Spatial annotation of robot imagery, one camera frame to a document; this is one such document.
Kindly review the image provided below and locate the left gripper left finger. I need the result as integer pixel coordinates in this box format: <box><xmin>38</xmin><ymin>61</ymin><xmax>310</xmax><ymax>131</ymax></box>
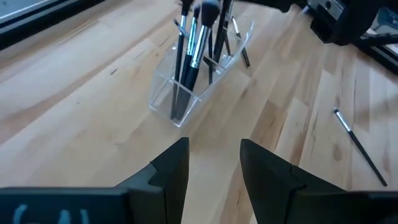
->
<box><xmin>116</xmin><ymin>138</ymin><xmax>190</xmax><ymax>224</ymax></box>

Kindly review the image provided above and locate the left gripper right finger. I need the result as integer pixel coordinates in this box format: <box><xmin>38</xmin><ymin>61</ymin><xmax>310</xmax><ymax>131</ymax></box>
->
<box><xmin>239</xmin><ymin>139</ymin><xmax>368</xmax><ymax>224</ymax></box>

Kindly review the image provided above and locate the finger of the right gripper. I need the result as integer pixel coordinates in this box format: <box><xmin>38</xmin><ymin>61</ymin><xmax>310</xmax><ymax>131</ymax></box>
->
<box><xmin>245</xmin><ymin>0</ymin><xmax>299</xmax><ymax>12</ymax></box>

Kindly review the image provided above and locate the short black pen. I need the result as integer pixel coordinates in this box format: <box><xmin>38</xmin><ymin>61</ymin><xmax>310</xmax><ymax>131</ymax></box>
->
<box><xmin>231</xmin><ymin>16</ymin><xmax>251</xmax><ymax>68</ymax></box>

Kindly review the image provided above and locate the thin black makeup brush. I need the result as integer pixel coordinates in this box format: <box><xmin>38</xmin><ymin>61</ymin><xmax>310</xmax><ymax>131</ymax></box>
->
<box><xmin>207</xmin><ymin>28</ymin><xmax>216</xmax><ymax>86</ymax></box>
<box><xmin>213</xmin><ymin>0</ymin><xmax>234</xmax><ymax>63</ymax></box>
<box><xmin>333</xmin><ymin>107</ymin><xmax>389</xmax><ymax>188</ymax></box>
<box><xmin>224</xmin><ymin>30</ymin><xmax>233</xmax><ymax>58</ymax></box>

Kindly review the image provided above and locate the large Solve powder brush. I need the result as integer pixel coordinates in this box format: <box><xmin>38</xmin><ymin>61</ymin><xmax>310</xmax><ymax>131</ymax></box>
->
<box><xmin>174</xmin><ymin>0</ymin><xmax>221</xmax><ymax>122</ymax></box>

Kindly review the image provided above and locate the clear acrylic brush organizer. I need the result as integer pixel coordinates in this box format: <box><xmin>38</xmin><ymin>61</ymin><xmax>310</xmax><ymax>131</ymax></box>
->
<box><xmin>148</xmin><ymin>14</ymin><xmax>255</xmax><ymax>129</ymax></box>

